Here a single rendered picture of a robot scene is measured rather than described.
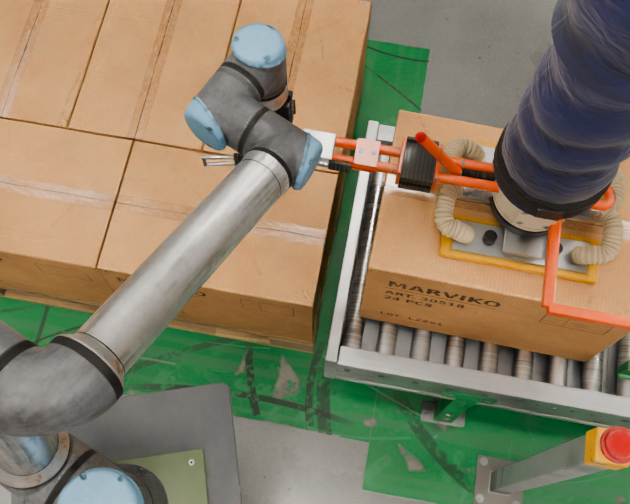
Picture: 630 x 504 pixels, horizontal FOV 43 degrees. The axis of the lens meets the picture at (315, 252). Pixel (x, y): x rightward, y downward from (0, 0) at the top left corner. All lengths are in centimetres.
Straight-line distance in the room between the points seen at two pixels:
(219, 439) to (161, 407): 15
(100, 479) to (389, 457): 124
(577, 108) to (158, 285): 68
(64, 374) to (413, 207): 98
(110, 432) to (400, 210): 82
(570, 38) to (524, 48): 202
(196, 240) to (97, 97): 135
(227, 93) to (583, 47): 56
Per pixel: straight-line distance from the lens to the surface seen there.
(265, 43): 137
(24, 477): 157
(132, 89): 244
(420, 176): 164
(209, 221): 117
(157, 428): 187
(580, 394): 211
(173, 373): 266
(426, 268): 173
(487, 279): 174
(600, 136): 131
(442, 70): 310
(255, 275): 214
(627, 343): 223
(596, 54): 117
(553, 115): 132
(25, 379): 102
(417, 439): 260
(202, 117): 131
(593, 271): 179
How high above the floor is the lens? 257
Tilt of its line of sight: 70 degrees down
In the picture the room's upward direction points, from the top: straight up
